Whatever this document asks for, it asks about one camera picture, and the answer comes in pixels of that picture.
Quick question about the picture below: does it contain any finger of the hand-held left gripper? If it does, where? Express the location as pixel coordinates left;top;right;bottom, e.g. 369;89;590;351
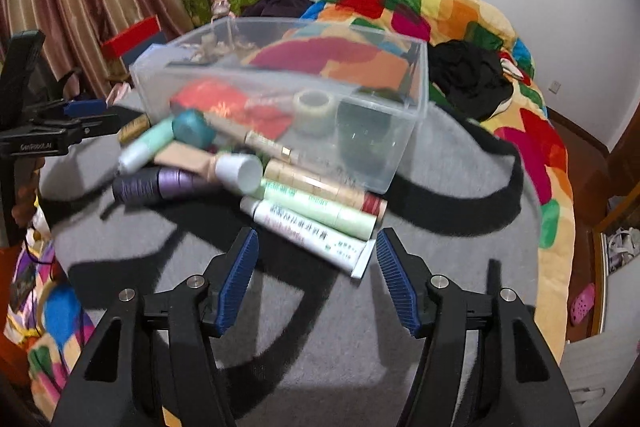
30;112;122;142
22;98;109;122

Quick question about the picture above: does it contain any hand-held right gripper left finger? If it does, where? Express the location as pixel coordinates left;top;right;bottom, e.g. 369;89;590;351
50;227;261;427

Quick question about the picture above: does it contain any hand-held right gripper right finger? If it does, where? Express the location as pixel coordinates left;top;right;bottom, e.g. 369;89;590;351
375;227;581;427

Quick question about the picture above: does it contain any gold ribbed case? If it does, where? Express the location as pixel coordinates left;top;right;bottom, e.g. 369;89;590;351
117;114;151;144

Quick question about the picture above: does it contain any light green bottle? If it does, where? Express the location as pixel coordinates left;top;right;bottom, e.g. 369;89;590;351
117;117;176;174

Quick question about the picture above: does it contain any white printed tube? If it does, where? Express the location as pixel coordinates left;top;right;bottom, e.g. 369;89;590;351
240;197;377;280

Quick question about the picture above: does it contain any teal round jar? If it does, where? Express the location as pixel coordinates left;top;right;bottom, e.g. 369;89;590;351
171;108;217;148

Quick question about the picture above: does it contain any beige tube with white cap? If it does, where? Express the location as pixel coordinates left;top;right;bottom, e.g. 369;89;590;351
154;142;263;195

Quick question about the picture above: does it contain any pale green tube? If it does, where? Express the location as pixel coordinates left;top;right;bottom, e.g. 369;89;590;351
242;179;378;240

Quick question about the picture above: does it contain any clear plastic storage box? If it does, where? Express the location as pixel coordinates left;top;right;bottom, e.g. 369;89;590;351
129;17;430;195

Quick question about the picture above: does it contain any cream tube with red cap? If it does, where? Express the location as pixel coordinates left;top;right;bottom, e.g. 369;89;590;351
262;158;388;218

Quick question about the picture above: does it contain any white pen with gold tip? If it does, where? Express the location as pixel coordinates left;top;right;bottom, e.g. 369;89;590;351
202;112;296;158

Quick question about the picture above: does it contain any red box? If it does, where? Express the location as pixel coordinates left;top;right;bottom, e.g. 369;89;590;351
101;17;161;60

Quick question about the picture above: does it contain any grey blanket with black pattern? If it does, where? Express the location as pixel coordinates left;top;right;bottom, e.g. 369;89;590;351
40;92;543;427

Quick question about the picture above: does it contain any red packet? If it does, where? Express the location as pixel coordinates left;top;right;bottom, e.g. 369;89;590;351
170;79;296;140

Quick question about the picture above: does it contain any dark green jar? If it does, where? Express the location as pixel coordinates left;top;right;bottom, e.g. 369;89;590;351
336;99;396;175

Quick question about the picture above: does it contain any green bag of clutter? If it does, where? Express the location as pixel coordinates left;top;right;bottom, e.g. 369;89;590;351
181;0;263;28

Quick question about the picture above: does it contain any clear tape roll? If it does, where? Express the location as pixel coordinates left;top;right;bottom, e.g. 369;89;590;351
292;89;337;135

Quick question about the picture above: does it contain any pink slipper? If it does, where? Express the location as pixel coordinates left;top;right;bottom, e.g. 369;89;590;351
570;283;597;327

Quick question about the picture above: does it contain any colourful cartoon bedsheet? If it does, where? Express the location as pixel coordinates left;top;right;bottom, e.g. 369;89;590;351
5;197;96;408

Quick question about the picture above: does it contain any dark purple clothing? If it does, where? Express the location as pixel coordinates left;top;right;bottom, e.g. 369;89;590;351
242;0;316;18

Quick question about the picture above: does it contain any white plastic case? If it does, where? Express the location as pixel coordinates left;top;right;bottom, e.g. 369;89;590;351
560;332;640;427

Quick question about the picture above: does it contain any black clothing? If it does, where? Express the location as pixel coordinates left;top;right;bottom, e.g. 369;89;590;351
427;39;516;122

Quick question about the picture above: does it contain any colourful patchwork blanket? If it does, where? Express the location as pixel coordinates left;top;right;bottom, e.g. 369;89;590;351
240;0;576;348

